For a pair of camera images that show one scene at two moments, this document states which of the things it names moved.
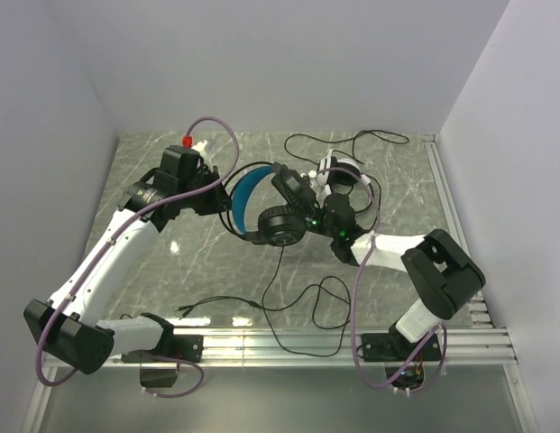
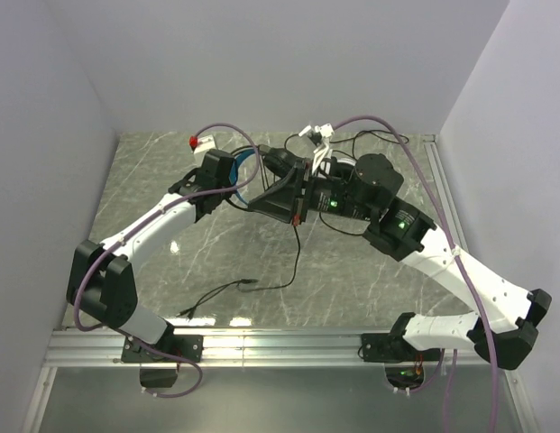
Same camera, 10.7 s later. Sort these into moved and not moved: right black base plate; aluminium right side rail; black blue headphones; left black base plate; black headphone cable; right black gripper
Moved: black blue headphones; black headphone cable; right black gripper
Not moved: aluminium right side rail; left black base plate; right black base plate
